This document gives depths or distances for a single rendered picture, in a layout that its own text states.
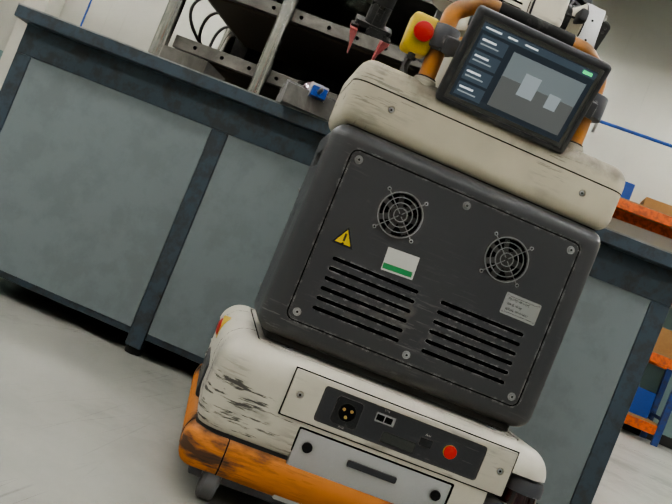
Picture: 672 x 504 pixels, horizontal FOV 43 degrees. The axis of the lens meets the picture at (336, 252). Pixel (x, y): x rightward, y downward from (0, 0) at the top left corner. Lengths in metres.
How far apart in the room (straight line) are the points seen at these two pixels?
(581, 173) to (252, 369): 0.69
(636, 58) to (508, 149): 8.05
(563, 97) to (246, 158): 1.11
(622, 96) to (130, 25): 5.55
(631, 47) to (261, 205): 7.54
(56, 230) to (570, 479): 1.57
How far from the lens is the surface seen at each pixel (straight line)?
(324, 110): 2.34
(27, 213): 2.61
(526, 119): 1.56
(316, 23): 3.35
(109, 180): 2.52
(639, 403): 8.69
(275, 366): 1.43
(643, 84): 9.52
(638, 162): 9.33
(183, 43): 3.45
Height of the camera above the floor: 0.45
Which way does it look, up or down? 1 degrees up
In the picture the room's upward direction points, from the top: 22 degrees clockwise
